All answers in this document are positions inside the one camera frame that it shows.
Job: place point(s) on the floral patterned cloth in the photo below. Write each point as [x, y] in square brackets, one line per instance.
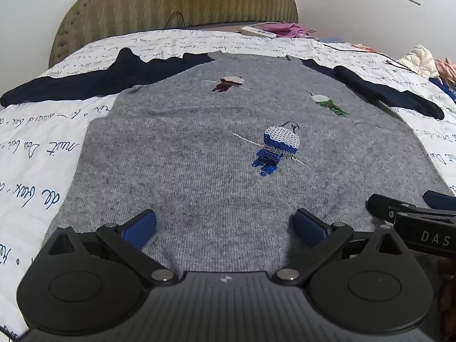
[363, 47]

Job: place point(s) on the olive upholstered headboard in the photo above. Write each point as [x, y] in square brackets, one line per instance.
[160, 0]

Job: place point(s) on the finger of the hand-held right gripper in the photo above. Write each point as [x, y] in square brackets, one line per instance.
[440, 198]
[383, 205]

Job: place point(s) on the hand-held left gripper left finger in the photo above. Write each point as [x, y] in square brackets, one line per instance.
[142, 228]

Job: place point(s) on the white script-print bedspread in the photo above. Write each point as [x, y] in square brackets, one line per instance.
[42, 156]

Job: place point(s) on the purple cloth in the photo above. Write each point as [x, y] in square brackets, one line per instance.
[290, 30]

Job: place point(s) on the white puffy jacket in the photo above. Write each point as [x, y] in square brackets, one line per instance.
[418, 60]

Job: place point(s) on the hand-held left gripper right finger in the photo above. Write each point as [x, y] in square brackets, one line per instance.
[308, 229]

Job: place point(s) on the grey sweater with navy sleeves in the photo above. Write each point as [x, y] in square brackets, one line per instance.
[213, 149]

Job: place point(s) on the pink cloth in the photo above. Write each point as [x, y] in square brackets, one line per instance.
[445, 68]

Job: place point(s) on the white power strip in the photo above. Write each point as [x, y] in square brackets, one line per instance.
[257, 31]

